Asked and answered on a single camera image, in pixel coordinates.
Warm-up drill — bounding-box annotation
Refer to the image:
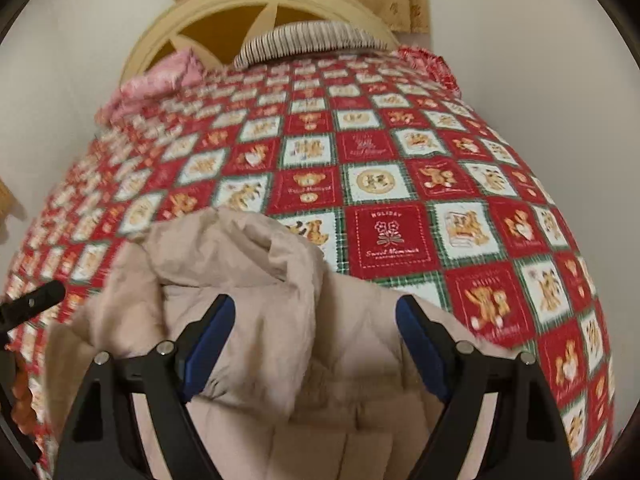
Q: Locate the person's left hand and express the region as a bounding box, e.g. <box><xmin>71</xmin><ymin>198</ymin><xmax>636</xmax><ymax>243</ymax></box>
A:
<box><xmin>12</xmin><ymin>351</ymin><xmax>37</xmax><ymax>436</ymax></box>

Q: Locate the beige quilted puffer coat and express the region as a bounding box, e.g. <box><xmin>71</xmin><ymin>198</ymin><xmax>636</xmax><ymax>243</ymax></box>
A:
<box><xmin>43</xmin><ymin>208</ymin><xmax>442</xmax><ymax>479</ymax></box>

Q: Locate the red floral cloth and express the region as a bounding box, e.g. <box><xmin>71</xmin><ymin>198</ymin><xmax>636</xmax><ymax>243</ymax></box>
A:
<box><xmin>395</xmin><ymin>46</ymin><xmax>462</xmax><ymax>98</ymax></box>

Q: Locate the striped grey pillow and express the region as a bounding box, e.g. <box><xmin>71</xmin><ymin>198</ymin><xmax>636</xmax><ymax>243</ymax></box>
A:
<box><xmin>233</xmin><ymin>21</ymin><xmax>388</xmax><ymax>70</ymax></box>

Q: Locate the beige side curtain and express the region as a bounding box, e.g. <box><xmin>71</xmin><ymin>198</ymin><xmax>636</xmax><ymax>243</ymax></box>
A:
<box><xmin>0</xmin><ymin>180</ymin><xmax>16</xmax><ymax>221</ymax></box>

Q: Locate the pink folded blanket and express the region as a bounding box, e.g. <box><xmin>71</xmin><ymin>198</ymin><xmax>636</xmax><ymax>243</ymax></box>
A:
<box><xmin>94</xmin><ymin>49</ymin><xmax>206</xmax><ymax>126</ymax></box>

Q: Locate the red teddy bear bedspread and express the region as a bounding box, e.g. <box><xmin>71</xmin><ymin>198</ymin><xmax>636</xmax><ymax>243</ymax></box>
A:
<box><xmin>6</xmin><ymin>54</ymin><xmax>615</xmax><ymax>478</ymax></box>

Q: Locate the cream round wooden headboard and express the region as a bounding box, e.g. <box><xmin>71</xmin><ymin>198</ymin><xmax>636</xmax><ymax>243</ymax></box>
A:
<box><xmin>120</xmin><ymin>0</ymin><xmax>399</xmax><ymax>81</ymax></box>

